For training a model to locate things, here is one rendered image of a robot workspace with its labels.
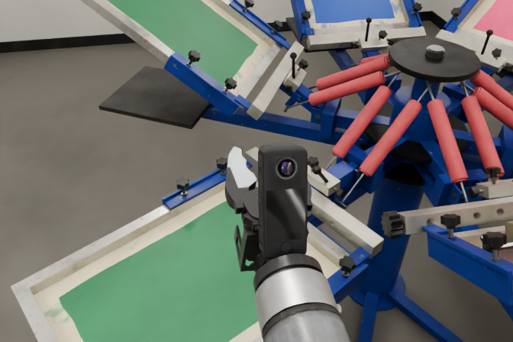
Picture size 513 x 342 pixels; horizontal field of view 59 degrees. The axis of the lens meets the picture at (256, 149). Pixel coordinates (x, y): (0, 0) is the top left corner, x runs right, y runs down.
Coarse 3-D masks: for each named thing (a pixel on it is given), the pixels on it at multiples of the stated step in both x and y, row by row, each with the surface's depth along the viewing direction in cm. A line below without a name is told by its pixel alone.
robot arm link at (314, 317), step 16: (320, 304) 40; (272, 320) 40; (288, 320) 39; (304, 320) 38; (320, 320) 38; (336, 320) 39; (272, 336) 39; (288, 336) 38; (304, 336) 37; (320, 336) 37; (336, 336) 38
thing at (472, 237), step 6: (486, 228) 119; (492, 228) 119; (498, 228) 118; (504, 228) 118; (456, 234) 117; (462, 234) 116; (468, 234) 116; (474, 234) 116; (480, 234) 116; (468, 240) 115; (474, 240) 115; (480, 240) 116; (480, 246) 116
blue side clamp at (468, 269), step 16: (432, 240) 115; (448, 240) 107; (464, 240) 109; (432, 256) 115; (448, 256) 108; (464, 256) 101; (480, 256) 96; (464, 272) 102; (480, 272) 96; (496, 272) 91; (512, 272) 89; (496, 288) 91; (512, 288) 88; (512, 304) 88
